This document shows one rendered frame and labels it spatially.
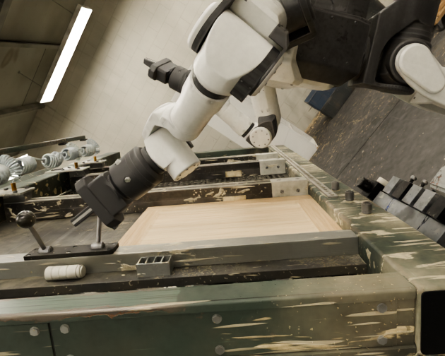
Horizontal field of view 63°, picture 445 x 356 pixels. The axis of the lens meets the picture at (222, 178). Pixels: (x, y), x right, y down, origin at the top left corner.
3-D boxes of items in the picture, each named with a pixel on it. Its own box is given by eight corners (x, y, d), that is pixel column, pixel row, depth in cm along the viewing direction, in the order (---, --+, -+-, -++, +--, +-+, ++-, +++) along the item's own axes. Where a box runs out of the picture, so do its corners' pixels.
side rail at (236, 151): (269, 162, 263) (268, 147, 261) (119, 174, 267) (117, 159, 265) (268, 160, 271) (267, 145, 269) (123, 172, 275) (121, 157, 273)
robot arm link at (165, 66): (169, 51, 135) (196, 66, 133) (165, 74, 142) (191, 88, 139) (149, 61, 126) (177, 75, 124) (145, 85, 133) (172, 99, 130)
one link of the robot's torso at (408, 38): (415, 46, 105) (375, 39, 104) (442, 37, 91) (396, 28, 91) (403, 92, 107) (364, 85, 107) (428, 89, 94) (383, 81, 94)
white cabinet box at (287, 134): (318, 147, 495) (191, 63, 479) (293, 180, 514) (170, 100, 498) (313, 138, 553) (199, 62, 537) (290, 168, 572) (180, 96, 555)
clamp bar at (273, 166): (286, 174, 177) (283, 124, 172) (48, 193, 181) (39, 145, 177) (283, 170, 186) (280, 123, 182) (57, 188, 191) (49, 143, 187)
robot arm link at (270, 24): (302, 38, 48) (305, 24, 68) (224, -27, 47) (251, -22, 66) (249, 104, 54) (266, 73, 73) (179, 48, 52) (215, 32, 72)
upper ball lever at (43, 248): (53, 260, 81) (27, 219, 73) (36, 261, 81) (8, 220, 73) (58, 246, 84) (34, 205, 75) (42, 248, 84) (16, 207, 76)
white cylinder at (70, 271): (44, 283, 77) (81, 280, 77) (42, 270, 76) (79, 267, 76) (51, 277, 80) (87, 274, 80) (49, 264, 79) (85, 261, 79)
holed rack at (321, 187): (338, 197, 106) (337, 195, 106) (328, 198, 106) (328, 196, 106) (273, 145, 268) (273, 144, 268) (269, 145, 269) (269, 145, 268)
